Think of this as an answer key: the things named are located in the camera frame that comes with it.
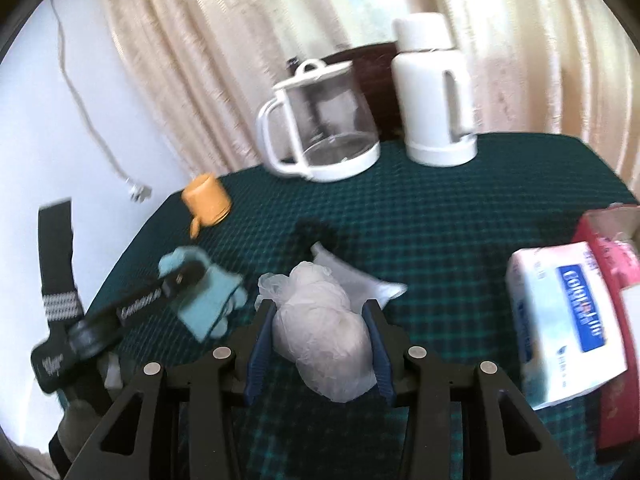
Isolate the teal sock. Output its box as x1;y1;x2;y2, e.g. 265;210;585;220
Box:
158;246;248;343

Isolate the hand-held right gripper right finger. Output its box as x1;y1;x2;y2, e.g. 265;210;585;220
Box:
361;299;571;480

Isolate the white and blue tissue pack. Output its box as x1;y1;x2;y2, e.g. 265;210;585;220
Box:
505;241;629;411

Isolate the dark green checked tablecloth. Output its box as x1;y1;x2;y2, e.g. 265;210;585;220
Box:
55;132;640;480

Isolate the glass kettle with white handle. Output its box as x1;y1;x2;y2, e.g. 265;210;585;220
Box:
256;58;382;183

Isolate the white plastic bag bundle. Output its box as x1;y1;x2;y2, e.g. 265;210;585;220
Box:
256;261;377;403

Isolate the dark wooden chair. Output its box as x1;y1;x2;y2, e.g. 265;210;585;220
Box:
287;42;407;142

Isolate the orange mug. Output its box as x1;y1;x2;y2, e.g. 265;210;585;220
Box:
181;173;232;239

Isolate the cream curtain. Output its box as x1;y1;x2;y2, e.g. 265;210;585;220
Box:
97;0;640;183

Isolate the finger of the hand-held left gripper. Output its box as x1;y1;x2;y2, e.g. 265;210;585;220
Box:
112;256;211;328

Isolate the white thermos flask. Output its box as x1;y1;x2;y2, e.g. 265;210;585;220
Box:
390;12;478;167

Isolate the white plastic pouch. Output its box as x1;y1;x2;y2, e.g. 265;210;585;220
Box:
310;241;408;311

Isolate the red cardboard box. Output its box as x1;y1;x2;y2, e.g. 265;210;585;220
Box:
571;203;640;456

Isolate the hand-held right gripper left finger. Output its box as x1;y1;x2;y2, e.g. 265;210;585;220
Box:
62;299;276;480

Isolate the white power cable with plug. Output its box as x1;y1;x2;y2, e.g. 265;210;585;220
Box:
50;0;153;204

